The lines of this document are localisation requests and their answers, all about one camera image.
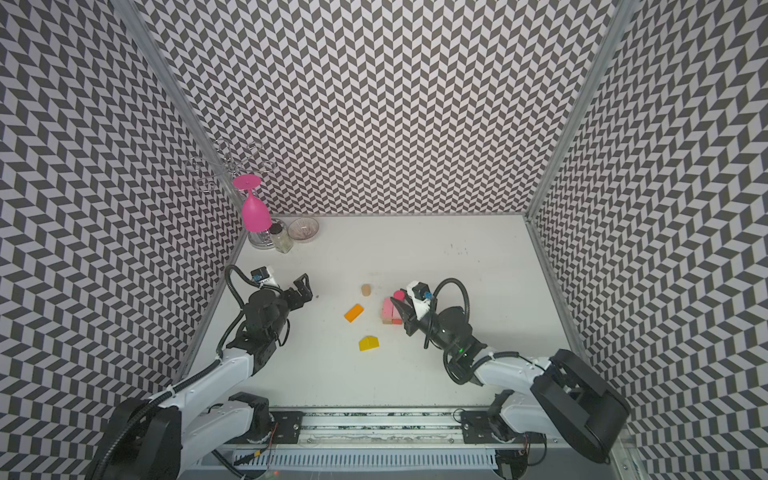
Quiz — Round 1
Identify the pink rectangular block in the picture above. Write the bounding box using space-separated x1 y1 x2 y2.
381 298 393 320

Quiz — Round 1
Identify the orange rectangular block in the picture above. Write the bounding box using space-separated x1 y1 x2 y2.
344 304 364 323

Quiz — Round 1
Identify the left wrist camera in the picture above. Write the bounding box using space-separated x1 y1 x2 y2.
250 266 279 288

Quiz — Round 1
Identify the yellow house-shaped block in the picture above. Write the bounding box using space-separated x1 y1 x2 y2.
358 336 380 352

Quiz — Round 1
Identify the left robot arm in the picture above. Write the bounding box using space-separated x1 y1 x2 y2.
85 265 314 479

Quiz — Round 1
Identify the glass spice jar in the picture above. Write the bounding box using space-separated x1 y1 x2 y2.
269 222 293 254

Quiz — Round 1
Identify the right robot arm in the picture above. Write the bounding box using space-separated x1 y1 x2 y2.
392 298 630 463

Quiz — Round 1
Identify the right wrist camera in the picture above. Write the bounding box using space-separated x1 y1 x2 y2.
406 281 433 321

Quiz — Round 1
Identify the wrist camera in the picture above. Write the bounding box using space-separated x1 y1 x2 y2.
250 266 279 288
406 281 433 321

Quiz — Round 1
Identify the chrome glass holder stand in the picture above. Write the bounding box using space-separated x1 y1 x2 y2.
210 141 280 250

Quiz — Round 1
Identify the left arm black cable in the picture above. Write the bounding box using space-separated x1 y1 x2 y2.
86 264 265 480

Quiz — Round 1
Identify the small striped bowl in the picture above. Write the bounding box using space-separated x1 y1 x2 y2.
288 217 320 243

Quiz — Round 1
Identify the pink plastic wine glass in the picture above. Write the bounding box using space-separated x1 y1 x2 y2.
233 174 273 233

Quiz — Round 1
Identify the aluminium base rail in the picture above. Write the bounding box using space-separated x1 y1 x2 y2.
128 405 637 451

